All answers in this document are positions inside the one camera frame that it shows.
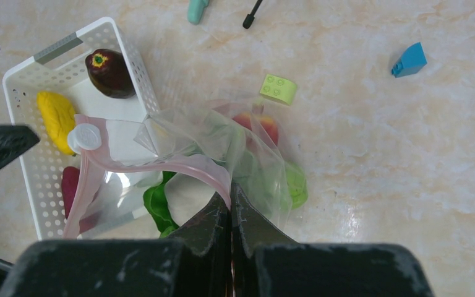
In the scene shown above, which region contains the dark purple toy mangosteen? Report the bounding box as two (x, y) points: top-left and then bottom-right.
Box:
(85, 48), (135, 99)

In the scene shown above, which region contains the blue toy block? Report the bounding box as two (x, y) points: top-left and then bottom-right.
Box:
(391, 42), (427, 78)

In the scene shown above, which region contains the white perforated plastic basket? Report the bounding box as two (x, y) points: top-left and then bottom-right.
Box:
(2, 17), (159, 239)

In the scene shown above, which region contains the clear pink zip top bag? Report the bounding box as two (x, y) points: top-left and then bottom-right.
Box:
(62, 99), (296, 238)

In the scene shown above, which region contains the red toy apple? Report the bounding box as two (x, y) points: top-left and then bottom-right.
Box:
(232, 111), (279, 147)

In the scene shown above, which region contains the green toy apple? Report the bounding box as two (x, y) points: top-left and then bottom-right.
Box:
(285, 162), (309, 209)

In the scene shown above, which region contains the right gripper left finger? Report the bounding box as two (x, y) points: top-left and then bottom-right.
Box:
(0, 195), (231, 296)

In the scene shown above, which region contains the black tripod microphone stand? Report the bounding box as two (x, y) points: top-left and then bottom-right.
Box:
(242, 0), (263, 29)

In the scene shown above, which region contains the yellow toy banana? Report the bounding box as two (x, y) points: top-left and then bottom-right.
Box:
(36, 91), (76, 155)

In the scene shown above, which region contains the dark red toy vegetable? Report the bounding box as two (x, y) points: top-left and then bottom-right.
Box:
(61, 166), (99, 233)

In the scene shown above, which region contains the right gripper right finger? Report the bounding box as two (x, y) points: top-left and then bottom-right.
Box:
(230, 183), (434, 296)

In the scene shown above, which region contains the green lego brick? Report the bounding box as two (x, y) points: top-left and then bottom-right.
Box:
(259, 74), (297, 106)

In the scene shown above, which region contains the green toy napa cabbage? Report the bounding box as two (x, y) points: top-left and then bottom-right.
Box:
(143, 171), (216, 238)

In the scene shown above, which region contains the teal cylindrical toy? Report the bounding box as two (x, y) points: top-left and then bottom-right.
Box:
(187, 0), (210, 25)

